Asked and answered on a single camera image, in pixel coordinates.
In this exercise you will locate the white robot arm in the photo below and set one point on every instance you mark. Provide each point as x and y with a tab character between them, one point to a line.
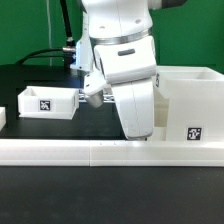
117	53

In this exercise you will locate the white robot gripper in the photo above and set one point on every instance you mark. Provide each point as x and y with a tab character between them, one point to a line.
135	105

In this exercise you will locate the white drawer cabinet housing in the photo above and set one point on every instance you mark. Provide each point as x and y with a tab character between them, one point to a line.
189	103

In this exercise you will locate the white L-shaped border fence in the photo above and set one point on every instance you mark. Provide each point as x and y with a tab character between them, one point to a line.
24	152

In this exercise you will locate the white rear drawer box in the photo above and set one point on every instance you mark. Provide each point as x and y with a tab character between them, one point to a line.
48	102

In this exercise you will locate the white fiducial marker sheet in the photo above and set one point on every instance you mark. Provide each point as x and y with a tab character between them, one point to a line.
104	96

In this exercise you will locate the white block at left edge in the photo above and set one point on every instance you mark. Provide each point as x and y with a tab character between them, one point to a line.
2	117

